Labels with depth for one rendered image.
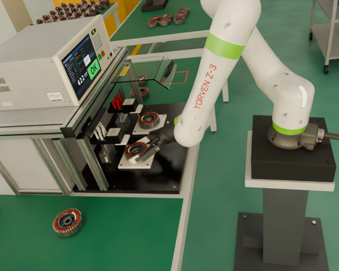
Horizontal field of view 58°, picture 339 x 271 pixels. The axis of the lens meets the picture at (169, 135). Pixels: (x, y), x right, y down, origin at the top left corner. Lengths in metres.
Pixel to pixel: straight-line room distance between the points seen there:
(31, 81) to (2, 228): 0.61
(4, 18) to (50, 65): 4.08
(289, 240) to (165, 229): 0.75
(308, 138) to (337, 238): 0.92
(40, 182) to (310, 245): 1.40
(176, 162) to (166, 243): 0.38
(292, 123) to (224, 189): 1.14
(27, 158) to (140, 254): 0.60
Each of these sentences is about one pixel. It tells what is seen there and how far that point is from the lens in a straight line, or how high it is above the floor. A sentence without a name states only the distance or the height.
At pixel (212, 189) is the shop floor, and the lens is 2.23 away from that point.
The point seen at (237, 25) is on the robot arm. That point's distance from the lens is 0.89.
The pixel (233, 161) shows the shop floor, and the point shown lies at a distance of 2.41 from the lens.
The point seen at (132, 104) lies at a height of 0.92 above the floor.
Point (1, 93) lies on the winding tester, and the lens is 1.37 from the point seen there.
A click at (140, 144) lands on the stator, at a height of 0.82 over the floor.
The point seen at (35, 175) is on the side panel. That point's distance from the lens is 1.41.
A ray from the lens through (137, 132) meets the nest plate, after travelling 1.54.
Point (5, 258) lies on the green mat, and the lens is 1.35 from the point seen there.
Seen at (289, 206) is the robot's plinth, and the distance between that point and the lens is 1.47.
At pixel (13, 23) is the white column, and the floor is 0.68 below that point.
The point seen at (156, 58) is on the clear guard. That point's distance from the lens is 1.55.
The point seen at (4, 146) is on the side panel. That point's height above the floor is 1.03.
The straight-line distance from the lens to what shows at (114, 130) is 1.35.
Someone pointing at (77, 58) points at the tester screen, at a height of 1.26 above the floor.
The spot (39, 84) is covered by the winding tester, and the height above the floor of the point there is 1.22.
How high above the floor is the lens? 1.67
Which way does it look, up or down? 37 degrees down
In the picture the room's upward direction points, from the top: 13 degrees counter-clockwise
